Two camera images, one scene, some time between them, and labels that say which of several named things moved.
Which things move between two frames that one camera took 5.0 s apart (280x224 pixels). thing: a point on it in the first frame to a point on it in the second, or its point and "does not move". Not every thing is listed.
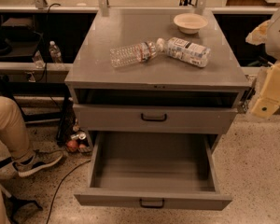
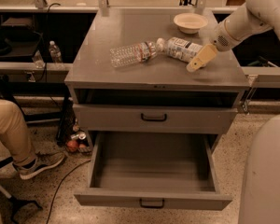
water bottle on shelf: [55, 52] does not move
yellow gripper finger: [274, 91] to [222, 41]
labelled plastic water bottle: [184, 50] does not move
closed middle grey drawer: [154, 119] does not move
